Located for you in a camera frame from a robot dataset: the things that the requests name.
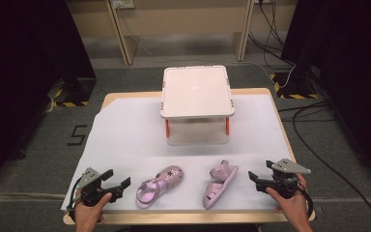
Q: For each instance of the pink child sandal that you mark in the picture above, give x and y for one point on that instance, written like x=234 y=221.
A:
x=170 y=175
x=220 y=180

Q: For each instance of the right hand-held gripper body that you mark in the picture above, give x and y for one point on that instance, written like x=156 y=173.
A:
x=283 y=185

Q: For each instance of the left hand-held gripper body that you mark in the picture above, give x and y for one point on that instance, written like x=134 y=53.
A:
x=90 y=180

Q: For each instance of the white wall socket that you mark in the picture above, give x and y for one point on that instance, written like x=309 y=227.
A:
x=123 y=3

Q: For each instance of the white plastic storage box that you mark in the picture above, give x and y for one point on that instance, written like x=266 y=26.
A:
x=194 y=92

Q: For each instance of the person's right hand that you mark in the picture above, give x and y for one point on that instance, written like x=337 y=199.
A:
x=293 y=208

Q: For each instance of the white table cloth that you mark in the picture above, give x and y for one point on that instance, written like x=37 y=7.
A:
x=132 y=138

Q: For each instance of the black curtain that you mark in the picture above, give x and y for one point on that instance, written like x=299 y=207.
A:
x=25 y=80
x=351 y=64

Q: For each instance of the striped-tape stand base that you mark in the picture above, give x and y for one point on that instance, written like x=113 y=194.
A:
x=294 y=87
x=74 y=92

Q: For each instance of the person's left hand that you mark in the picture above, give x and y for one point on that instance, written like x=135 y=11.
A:
x=90 y=214

